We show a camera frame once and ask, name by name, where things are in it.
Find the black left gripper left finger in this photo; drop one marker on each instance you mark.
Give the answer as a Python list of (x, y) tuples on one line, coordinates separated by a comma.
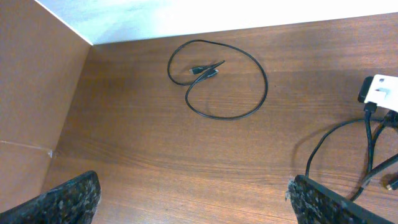
[(74, 201)]

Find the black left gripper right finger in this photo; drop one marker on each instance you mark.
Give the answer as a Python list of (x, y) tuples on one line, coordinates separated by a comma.
[(314, 203)]

